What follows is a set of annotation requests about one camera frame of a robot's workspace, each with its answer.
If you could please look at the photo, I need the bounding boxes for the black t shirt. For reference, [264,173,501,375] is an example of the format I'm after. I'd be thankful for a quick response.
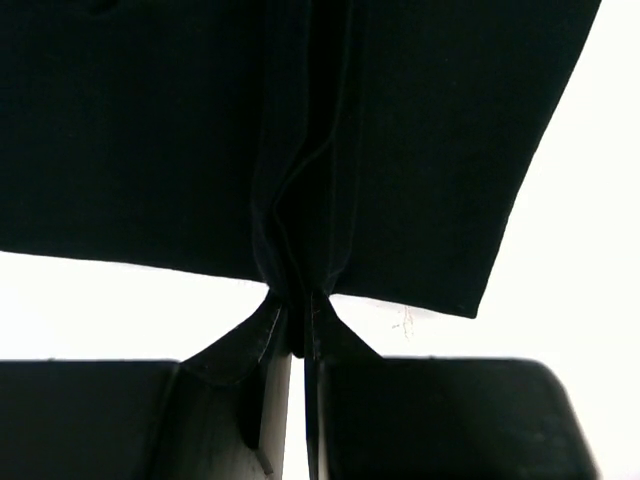
[1,1,599,354]

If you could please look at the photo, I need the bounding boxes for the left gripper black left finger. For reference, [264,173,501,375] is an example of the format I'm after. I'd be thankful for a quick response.
[154,295,291,479]

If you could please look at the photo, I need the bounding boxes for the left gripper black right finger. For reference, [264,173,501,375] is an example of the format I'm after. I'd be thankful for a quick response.
[304,291,382,480]

